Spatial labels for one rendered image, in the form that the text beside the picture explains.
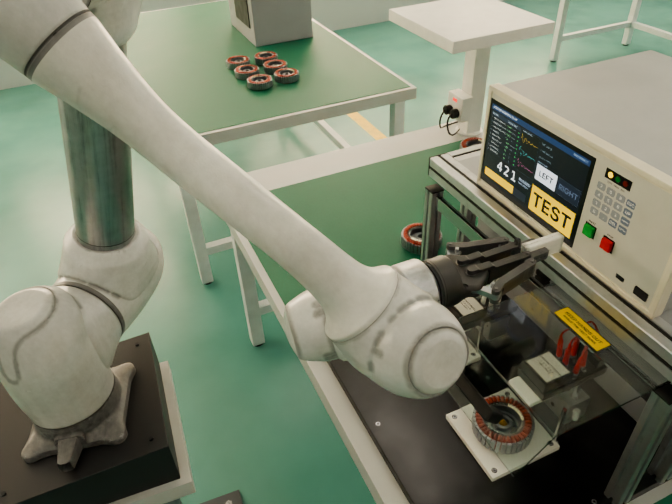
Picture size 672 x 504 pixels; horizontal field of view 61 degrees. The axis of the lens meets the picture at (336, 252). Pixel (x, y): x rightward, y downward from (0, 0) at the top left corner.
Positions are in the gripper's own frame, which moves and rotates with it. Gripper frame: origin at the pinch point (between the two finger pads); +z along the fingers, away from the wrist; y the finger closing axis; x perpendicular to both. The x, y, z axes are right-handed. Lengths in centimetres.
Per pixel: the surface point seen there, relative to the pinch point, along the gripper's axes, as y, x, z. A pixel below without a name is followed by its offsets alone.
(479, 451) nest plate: 6.0, -39.9, -9.8
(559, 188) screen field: -7.9, 3.5, 9.4
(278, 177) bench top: -110, -44, -8
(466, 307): -19.6, -31.1, 3.6
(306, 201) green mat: -91, -44, -5
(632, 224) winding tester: 6.6, 5.5, 9.6
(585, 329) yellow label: 8.8, -11.5, 3.9
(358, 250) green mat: -62, -43, -2
